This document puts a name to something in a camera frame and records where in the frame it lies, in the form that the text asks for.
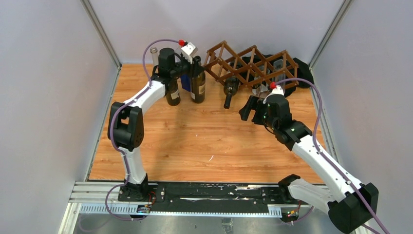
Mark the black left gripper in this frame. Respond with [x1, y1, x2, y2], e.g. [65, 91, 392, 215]
[169, 55, 205, 79]

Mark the dark bottle barcode label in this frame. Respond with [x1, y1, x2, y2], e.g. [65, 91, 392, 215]
[189, 56, 206, 103]

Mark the blue square glass bottle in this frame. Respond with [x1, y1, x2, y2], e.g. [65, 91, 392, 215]
[180, 74, 191, 92]

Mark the dark bottle white label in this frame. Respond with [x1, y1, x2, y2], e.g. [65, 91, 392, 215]
[166, 80, 181, 106]

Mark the clear round glass bottle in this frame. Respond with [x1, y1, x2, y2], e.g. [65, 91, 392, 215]
[150, 46, 159, 66]

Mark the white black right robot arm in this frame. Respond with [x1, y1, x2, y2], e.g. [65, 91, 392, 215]
[239, 94, 379, 234]

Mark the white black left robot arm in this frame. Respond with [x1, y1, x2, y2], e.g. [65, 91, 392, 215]
[108, 43, 202, 201]

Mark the small clear bottle in rack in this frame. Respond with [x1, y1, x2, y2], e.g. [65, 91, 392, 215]
[252, 82, 270, 98]

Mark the dark bottle lower rack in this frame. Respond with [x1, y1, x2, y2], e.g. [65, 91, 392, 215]
[224, 76, 240, 109]

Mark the black cloth behind rack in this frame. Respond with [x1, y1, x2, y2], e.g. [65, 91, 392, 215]
[241, 55, 314, 97]

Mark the brown wooden wine rack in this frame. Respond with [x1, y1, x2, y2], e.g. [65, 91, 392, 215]
[203, 40, 298, 89]

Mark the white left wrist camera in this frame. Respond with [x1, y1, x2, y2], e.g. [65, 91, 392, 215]
[181, 41, 198, 64]

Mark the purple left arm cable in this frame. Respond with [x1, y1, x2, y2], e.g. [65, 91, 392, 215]
[105, 39, 188, 222]

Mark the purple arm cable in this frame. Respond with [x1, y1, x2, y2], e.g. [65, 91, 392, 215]
[105, 39, 188, 222]
[269, 78, 393, 234]

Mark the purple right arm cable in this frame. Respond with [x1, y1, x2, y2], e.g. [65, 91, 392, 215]
[269, 78, 393, 234]

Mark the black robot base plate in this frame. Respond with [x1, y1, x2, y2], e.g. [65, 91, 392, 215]
[117, 182, 307, 217]

